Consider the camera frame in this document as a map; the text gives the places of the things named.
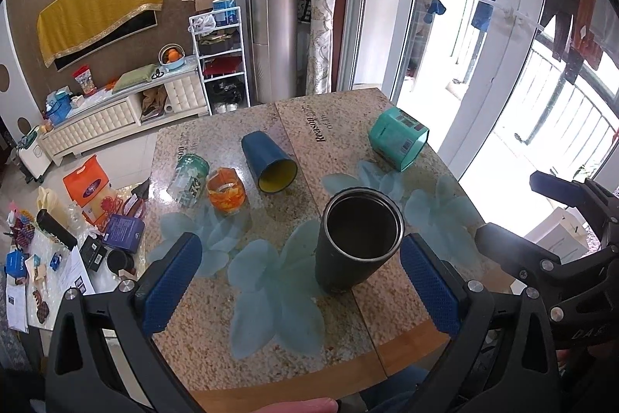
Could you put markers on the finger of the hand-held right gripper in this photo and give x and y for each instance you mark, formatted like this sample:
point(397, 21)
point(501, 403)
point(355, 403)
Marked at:
point(508, 246)
point(551, 186)

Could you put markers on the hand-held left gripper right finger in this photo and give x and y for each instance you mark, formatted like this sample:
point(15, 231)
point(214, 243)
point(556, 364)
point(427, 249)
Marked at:
point(430, 292)

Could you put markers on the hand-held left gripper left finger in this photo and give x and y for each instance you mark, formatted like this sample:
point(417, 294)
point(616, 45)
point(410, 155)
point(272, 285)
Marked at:
point(169, 285)

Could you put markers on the black steel tumbler cup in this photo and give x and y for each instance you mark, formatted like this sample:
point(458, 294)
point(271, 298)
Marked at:
point(360, 243)

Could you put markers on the orange glass cup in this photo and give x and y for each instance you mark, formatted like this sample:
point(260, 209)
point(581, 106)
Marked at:
point(225, 193)

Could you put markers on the green printed cup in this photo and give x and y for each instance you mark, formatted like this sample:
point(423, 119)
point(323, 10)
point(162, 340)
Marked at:
point(188, 178)

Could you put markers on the teal cup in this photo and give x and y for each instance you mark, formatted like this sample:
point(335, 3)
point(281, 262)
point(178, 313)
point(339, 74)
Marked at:
point(399, 137)

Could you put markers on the blue cup yellow inside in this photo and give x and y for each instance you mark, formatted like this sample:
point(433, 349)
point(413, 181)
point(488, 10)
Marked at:
point(268, 161)

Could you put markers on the person's left hand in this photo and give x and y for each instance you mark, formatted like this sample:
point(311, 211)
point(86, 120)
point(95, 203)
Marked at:
point(300, 406)

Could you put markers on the white carton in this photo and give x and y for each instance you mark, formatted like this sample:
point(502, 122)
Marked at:
point(561, 236)

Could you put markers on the black mug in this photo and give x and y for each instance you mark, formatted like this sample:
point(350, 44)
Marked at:
point(118, 261)

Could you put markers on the dark blue box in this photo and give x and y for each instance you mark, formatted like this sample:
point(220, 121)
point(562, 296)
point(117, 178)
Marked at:
point(123, 231)

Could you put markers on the black box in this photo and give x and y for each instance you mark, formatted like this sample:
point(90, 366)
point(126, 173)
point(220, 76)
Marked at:
point(93, 252)

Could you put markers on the person's blue jeans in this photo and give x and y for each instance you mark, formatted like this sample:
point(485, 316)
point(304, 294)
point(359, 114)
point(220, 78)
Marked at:
point(389, 389)

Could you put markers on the orange gift bag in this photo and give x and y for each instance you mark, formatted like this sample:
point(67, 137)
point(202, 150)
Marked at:
point(89, 188)

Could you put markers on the black cylinder case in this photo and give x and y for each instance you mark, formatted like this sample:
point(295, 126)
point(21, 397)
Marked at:
point(55, 226)

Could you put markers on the small blue box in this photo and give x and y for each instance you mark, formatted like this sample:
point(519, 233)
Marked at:
point(17, 263)

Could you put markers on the hanging brown garment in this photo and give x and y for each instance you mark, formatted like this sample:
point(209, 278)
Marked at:
point(580, 23)

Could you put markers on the white tufted cabinet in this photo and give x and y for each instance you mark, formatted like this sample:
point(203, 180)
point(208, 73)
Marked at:
point(116, 118)

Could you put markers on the white suitcase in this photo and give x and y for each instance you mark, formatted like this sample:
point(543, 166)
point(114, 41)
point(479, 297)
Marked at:
point(31, 156)

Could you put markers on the blue plastic basket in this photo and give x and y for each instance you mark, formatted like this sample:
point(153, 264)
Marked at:
point(60, 107)

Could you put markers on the green cushion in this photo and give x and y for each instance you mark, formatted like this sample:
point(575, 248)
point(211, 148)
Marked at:
point(138, 76)

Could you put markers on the red snack jar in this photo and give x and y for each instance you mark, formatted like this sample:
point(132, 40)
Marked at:
point(86, 80)

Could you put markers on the basket with oranges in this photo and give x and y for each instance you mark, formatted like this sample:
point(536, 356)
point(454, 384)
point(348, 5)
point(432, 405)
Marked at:
point(171, 56)

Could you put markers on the white metal shelf rack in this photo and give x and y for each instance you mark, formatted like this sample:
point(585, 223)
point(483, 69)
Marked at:
point(220, 55)

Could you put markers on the black television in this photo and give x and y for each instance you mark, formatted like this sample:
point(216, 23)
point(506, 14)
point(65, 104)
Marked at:
point(109, 43)

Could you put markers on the white plastic bag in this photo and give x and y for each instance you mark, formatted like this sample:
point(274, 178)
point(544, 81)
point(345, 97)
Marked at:
point(202, 24)

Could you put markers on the blue and white bucket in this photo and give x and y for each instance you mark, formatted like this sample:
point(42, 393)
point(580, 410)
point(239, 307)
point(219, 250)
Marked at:
point(225, 10)

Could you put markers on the yellow cloth covered TV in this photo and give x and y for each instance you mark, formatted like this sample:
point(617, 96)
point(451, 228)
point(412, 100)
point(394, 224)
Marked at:
point(96, 4)

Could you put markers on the patterned beige curtain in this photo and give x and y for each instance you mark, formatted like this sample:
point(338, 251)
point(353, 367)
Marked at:
point(326, 1)

